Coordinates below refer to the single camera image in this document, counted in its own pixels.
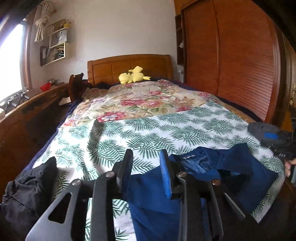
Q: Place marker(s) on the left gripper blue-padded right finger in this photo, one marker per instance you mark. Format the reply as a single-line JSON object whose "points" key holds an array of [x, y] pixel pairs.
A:
{"points": [[208, 210]]}

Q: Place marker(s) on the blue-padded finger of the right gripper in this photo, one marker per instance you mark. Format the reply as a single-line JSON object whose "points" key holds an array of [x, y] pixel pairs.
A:
{"points": [[270, 136]]}

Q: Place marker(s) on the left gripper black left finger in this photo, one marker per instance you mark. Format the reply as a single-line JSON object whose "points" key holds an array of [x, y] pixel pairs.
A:
{"points": [[85, 203]]}

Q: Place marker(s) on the navy blue suit jacket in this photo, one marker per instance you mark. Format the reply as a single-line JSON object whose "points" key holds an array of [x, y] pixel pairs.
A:
{"points": [[155, 217]]}

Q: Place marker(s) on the person's right hand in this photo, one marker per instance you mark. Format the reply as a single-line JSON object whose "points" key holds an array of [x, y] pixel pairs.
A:
{"points": [[288, 166]]}

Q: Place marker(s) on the dark grey folded garment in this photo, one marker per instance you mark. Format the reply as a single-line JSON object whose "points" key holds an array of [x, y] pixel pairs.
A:
{"points": [[258, 129]]}

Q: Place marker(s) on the black folded garment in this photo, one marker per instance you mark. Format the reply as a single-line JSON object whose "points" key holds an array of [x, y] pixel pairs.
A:
{"points": [[28, 196]]}

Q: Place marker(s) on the leaf and floral bedspread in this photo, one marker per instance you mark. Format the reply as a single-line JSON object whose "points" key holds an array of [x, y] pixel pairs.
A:
{"points": [[147, 117]]}

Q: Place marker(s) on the wooden louvered wardrobe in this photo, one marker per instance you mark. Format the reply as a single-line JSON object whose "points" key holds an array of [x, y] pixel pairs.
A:
{"points": [[234, 50]]}

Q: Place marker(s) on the yellow plush toy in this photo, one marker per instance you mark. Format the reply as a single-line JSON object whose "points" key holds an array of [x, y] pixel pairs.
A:
{"points": [[133, 75]]}

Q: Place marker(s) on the red bowl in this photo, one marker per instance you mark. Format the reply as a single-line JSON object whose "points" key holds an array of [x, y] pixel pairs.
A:
{"points": [[45, 87]]}

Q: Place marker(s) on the wooden chair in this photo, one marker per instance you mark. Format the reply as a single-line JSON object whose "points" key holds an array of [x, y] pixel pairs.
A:
{"points": [[77, 86]]}

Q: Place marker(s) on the wooden bed headboard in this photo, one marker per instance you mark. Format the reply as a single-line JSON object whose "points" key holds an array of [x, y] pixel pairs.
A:
{"points": [[108, 69]]}

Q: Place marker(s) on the window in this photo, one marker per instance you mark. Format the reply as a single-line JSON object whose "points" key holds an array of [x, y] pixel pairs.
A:
{"points": [[12, 60]]}

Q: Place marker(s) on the tied cream curtain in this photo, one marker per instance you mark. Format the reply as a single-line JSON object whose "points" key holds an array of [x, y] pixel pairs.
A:
{"points": [[44, 11]]}

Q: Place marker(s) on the white wall shelf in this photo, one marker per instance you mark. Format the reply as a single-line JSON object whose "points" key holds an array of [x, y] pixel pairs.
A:
{"points": [[57, 47]]}

